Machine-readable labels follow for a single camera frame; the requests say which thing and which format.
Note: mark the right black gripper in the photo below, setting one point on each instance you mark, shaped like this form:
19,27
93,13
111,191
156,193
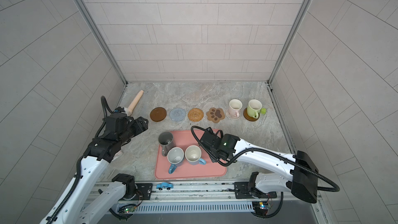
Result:
212,157

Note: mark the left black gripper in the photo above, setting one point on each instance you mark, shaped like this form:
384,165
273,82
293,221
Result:
140,128

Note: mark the cork paw coaster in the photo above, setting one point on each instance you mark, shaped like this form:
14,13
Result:
215,115

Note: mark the white multicolour woven coaster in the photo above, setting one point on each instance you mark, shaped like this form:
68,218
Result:
233,114

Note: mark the rattan woven coaster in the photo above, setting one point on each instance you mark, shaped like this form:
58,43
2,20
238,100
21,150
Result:
195,115

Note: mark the dark wooden coaster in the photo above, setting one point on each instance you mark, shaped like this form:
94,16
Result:
247,117
158,114

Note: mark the white mug pink handle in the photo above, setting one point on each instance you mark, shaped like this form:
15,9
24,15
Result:
235,104

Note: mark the blue woven coaster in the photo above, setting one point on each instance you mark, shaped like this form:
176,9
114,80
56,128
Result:
177,114

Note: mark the green mug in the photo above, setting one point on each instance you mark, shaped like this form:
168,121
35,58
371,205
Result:
255,109

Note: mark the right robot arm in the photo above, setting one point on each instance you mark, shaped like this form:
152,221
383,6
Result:
295,173

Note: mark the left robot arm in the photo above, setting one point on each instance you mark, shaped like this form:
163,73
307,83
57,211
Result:
99,154

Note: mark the beige wooden pestle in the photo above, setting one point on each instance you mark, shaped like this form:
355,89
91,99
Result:
131,107

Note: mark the pink silicone tray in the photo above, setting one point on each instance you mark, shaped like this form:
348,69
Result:
184,139

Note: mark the grey metal mug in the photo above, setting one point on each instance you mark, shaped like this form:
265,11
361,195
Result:
166,141

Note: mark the blue toy car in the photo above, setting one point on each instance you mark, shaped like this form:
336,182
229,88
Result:
164,186

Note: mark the right circuit board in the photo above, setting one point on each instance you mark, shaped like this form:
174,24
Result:
260,208

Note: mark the circuit board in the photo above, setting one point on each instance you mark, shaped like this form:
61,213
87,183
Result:
260,208
127,209

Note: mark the left circuit board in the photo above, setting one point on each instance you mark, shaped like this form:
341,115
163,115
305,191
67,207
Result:
127,209

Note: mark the light blue handled mug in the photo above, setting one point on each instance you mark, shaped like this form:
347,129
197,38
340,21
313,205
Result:
193,155

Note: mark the blue handled mug left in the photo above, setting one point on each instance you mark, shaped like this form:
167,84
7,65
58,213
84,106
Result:
175,158

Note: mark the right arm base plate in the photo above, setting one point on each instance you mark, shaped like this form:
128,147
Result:
243,191

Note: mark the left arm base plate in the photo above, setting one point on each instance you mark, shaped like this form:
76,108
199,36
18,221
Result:
139,192

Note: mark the aluminium rail frame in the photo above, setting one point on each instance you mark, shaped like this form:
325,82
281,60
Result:
192,197

